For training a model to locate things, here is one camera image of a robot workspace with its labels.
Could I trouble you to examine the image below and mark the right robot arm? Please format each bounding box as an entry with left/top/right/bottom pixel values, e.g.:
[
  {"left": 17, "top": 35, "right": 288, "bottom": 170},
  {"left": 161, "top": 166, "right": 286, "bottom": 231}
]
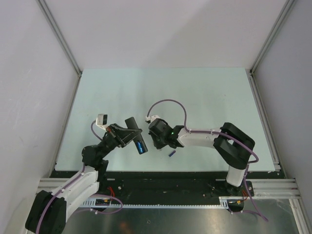
[{"left": 146, "top": 116, "right": 255, "bottom": 195}]

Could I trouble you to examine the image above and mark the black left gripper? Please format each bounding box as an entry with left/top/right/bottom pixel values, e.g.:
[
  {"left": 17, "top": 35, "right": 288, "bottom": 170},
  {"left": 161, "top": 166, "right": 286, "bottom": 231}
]
[{"left": 98, "top": 123, "right": 141, "bottom": 159}]

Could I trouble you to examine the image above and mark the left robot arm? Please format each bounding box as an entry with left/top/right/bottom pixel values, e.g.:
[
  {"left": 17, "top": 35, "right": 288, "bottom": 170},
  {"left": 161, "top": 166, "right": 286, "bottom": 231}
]
[{"left": 25, "top": 124, "right": 142, "bottom": 234}]

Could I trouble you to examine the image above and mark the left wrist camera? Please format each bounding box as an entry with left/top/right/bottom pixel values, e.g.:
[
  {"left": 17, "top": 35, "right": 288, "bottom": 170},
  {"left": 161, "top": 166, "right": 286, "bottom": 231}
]
[{"left": 96, "top": 114, "right": 108, "bottom": 130}]

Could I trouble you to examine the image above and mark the black remote control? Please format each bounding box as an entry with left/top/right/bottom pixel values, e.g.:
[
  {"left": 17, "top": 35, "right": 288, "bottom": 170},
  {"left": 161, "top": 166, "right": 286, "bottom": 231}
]
[{"left": 125, "top": 117, "right": 148, "bottom": 155}]

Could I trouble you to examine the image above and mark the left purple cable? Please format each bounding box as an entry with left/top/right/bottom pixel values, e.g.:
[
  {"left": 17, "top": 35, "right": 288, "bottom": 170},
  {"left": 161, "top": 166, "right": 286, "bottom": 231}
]
[{"left": 91, "top": 119, "right": 103, "bottom": 141}]

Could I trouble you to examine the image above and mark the right aluminium frame post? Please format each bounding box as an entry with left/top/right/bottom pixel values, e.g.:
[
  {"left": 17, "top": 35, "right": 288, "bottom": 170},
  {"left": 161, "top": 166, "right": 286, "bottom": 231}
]
[{"left": 249, "top": 0, "right": 297, "bottom": 76}]

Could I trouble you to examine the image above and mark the left aluminium frame post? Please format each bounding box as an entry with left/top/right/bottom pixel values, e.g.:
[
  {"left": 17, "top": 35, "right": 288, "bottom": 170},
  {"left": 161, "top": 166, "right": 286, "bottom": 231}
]
[{"left": 36, "top": 0, "right": 82, "bottom": 78}]

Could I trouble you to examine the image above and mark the aluminium frame post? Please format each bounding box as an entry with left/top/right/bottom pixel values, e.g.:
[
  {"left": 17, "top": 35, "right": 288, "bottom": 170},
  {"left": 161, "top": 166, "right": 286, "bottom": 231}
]
[
  {"left": 249, "top": 0, "right": 297, "bottom": 76},
  {"left": 36, "top": 0, "right": 82, "bottom": 78}
]

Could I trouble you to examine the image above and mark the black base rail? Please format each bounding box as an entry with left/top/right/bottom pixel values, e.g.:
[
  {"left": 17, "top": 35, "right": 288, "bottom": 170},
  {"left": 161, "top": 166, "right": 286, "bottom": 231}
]
[{"left": 48, "top": 170, "right": 286, "bottom": 206}]

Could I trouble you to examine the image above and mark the blue battery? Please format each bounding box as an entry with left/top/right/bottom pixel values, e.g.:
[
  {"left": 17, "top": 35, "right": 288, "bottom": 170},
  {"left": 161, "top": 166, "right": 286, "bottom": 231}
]
[{"left": 136, "top": 141, "right": 145, "bottom": 154}]

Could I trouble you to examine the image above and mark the white slotted cable duct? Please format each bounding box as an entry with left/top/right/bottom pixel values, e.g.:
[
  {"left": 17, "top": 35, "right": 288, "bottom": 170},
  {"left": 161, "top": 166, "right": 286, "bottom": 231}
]
[{"left": 82, "top": 197, "right": 231, "bottom": 209}]

